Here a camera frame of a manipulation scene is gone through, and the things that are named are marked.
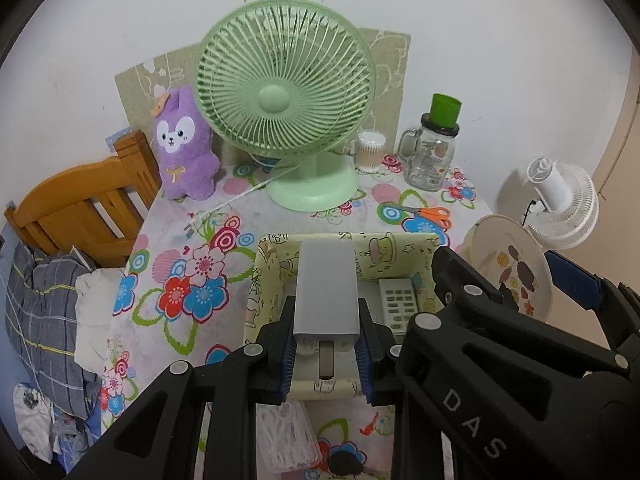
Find white standing fan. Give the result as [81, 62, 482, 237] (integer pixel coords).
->
[520, 156, 600, 251]

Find white grey printed cloth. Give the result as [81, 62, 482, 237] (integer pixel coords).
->
[12, 382, 56, 463]

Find cotton swab jar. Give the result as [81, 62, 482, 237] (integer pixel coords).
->
[354, 131, 388, 175]

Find white remote control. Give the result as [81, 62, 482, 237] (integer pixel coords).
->
[377, 277, 421, 333]

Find white power adapter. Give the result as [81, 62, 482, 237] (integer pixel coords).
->
[292, 240, 362, 382]

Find floral tablecloth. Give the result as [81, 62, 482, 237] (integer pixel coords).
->
[100, 152, 493, 480]

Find blue book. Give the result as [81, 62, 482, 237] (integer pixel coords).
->
[105, 127, 146, 149]

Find white fan cable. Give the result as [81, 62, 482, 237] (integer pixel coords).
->
[187, 157, 301, 235]

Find green desk fan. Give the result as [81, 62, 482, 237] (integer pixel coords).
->
[192, 0, 377, 213]

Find yellow printed storage box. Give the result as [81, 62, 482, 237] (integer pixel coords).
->
[242, 231, 443, 401]

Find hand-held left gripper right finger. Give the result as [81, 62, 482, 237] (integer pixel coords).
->
[356, 297, 451, 480]

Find glass jar mug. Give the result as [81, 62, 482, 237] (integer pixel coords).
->
[397, 115, 460, 192]

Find beige wooden door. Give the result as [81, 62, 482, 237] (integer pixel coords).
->
[592, 55, 640, 281]

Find green plastic cup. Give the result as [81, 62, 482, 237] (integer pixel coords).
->
[429, 93, 463, 130]

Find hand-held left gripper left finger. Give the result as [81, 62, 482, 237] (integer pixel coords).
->
[65, 296, 299, 480]

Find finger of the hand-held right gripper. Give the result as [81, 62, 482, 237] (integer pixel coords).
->
[400, 247, 531, 376]
[545, 251, 640, 376]

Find clear plastic box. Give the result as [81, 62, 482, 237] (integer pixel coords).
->
[255, 402, 323, 473]

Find orange scissors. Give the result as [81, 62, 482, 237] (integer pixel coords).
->
[395, 204, 453, 231]

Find purple plush toy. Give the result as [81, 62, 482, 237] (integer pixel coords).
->
[150, 86, 221, 201]

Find grey plaid blanket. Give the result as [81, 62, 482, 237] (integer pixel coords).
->
[5, 242, 103, 418]

